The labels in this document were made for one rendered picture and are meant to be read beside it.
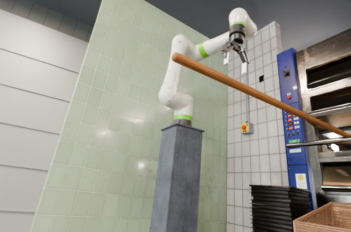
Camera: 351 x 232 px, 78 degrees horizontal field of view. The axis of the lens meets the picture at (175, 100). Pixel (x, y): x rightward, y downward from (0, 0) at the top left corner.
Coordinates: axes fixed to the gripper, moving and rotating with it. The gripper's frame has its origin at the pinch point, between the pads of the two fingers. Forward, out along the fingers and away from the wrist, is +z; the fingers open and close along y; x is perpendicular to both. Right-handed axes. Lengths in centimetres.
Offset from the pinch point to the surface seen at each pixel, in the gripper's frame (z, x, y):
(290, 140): 16, -28, -93
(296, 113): 26.8, 23.8, -14.5
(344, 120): 5, 11, -94
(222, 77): 28.0, 25.0, 30.6
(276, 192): 58, -17, -58
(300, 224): 73, 3, -49
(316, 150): 24, -10, -97
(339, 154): 27, 4, -97
